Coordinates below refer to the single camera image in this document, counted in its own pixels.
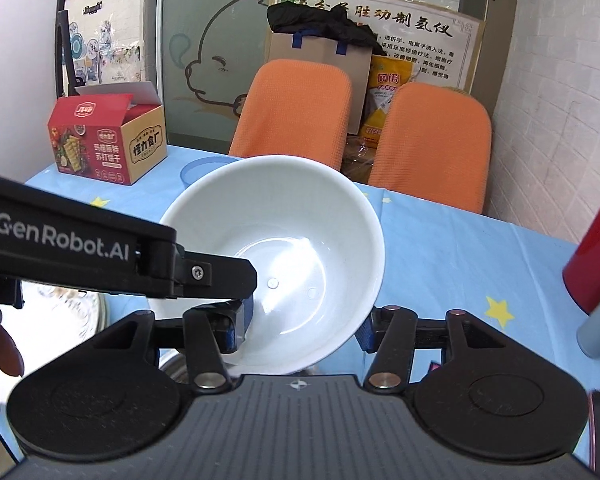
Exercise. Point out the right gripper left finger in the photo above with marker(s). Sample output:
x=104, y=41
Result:
x=229, y=321

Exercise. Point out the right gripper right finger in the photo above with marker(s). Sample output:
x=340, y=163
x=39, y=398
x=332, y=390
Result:
x=420, y=333

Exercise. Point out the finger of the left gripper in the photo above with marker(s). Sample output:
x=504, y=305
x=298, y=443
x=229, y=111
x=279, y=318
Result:
x=205, y=276

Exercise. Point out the white ceramic bowl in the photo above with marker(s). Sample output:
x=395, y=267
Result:
x=315, y=241

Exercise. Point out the blue plastic bowl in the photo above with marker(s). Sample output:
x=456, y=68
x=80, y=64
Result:
x=198, y=168

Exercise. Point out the stainless steel bowl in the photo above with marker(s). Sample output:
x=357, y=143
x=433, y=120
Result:
x=173, y=363

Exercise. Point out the blue cartoon tablecloth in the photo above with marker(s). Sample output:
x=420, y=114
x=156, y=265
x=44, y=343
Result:
x=438, y=258

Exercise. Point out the red cracker box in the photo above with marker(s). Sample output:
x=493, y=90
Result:
x=110, y=132

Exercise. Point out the right orange chair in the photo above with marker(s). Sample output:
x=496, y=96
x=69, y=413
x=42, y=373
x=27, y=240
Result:
x=435, y=145

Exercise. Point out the orange chair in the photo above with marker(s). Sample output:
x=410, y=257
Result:
x=296, y=108
x=435, y=145

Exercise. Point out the left orange chair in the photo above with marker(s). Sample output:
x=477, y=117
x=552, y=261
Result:
x=296, y=108

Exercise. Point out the red thermos jug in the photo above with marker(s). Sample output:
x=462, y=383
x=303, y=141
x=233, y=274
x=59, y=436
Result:
x=581, y=275

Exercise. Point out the yellow snack bag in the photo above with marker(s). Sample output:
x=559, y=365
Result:
x=386, y=76

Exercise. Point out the brown paper bag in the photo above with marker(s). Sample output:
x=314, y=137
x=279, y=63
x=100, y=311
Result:
x=354, y=61

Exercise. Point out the black cloth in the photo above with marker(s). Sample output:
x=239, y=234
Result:
x=334, y=24

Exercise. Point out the wall poster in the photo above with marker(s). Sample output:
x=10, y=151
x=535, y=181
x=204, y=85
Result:
x=442, y=43

